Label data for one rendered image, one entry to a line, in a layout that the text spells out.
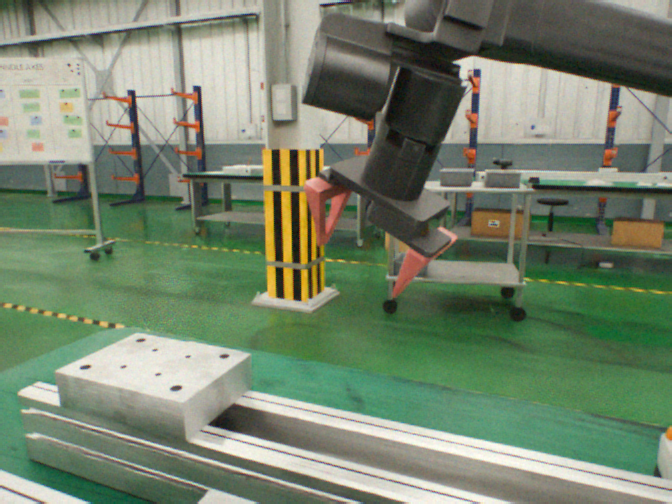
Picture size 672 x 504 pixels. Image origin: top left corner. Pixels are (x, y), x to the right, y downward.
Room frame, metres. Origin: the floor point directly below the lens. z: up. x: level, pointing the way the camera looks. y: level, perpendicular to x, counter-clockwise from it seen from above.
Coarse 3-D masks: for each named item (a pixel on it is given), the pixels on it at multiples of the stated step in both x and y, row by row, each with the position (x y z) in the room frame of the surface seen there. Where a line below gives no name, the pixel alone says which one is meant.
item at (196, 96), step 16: (128, 96) 9.82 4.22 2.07; (144, 96) 9.73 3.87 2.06; (192, 96) 9.09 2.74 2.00; (128, 128) 9.69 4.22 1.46; (176, 128) 9.44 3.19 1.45; (96, 160) 10.30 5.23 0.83; (64, 176) 10.05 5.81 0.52; (80, 176) 10.40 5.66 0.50; (112, 176) 9.27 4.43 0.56; (144, 176) 9.80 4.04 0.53; (80, 192) 10.38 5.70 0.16; (144, 192) 9.91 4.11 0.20; (176, 208) 8.53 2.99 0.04
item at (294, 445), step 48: (48, 432) 0.45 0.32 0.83; (96, 432) 0.43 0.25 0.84; (144, 432) 0.40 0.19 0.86; (240, 432) 0.45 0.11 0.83; (288, 432) 0.43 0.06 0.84; (336, 432) 0.41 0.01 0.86; (384, 432) 0.40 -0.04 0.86; (432, 432) 0.40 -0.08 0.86; (96, 480) 0.43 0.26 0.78; (144, 480) 0.41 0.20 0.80; (192, 480) 0.38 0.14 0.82; (240, 480) 0.36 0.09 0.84; (288, 480) 0.35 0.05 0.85; (336, 480) 0.33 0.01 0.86; (384, 480) 0.33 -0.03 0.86; (432, 480) 0.37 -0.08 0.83; (480, 480) 0.36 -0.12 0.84; (528, 480) 0.34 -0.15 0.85; (576, 480) 0.33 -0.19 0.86; (624, 480) 0.33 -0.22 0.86
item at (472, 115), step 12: (468, 72) 6.73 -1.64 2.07; (480, 72) 7.37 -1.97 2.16; (480, 84) 7.36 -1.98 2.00; (264, 120) 7.96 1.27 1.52; (360, 120) 7.42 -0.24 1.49; (372, 120) 7.88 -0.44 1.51; (372, 132) 7.88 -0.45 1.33; (468, 156) 6.86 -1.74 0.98; (468, 168) 7.29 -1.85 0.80; (468, 204) 7.27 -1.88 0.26; (468, 216) 7.22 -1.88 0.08
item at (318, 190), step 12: (312, 180) 0.47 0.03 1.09; (324, 180) 0.47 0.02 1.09; (312, 192) 0.45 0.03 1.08; (324, 192) 0.46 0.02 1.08; (336, 192) 0.48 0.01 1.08; (348, 192) 0.50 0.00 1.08; (312, 204) 0.46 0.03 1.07; (324, 204) 0.47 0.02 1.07; (336, 204) 0.50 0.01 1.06; (312, 216) 0.48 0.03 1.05; (324, 216) 0.48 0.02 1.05; (336, 216) 0.50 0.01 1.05; (324, 228) 0.49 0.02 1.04; (324, 240) 0.50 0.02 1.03
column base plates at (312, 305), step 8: (328, 288) 3.59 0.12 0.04; (336, 288) 3.58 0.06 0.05; (256, 296) 3.34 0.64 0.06; (264, 296) 3.38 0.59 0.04; (320, 296) 3.38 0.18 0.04; (328, 296) 3.43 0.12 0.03; (256, 304) 3.31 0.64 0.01; (264, 304) 3.29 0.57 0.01; (272, 304) 3.27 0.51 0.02; (280, 304) 3.25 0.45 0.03; (288, 304) 3.23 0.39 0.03; (296, 304) 3.21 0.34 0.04; (304, 304) 3.20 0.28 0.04; (312, 304) 3.20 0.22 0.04; (320, 304) 3.28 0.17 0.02; (304, 312) 3.16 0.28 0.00; (312, 312) 3.15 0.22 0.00
